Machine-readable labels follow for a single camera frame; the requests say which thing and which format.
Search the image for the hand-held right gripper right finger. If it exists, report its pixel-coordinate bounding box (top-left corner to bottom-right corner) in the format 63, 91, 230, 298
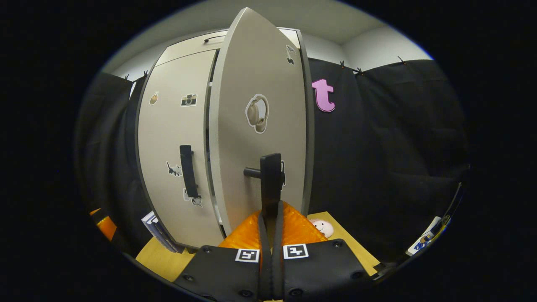
272, 200, 372, 302

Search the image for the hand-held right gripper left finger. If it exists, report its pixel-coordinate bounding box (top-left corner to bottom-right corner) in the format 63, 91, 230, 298
174, 201, 273, 302

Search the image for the black door handle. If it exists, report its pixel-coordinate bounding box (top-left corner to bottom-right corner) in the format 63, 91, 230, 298
180, 145, 200, 198
243, 153, 282, 219

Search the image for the beige cabinet door camera sticker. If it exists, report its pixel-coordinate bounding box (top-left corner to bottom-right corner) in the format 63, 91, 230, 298
138, 49, 221, 248

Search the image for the beige cabinet door headphone sticker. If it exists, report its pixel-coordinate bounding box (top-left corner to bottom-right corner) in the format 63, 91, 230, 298
209, 7, 309, 237

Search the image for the beige double-door shoe cabinet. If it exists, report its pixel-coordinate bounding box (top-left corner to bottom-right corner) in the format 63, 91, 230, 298
135, 27, 316, 252

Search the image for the stack of blue white books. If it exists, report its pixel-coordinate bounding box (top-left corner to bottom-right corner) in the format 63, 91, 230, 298
141, 211, 185, 254

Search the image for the pink plush toy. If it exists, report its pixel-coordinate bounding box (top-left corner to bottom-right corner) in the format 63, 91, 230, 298
310, 218, 335, 239

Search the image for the black backdrop cloth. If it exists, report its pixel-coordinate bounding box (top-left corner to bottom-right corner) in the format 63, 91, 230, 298
75, 59, 469, 263

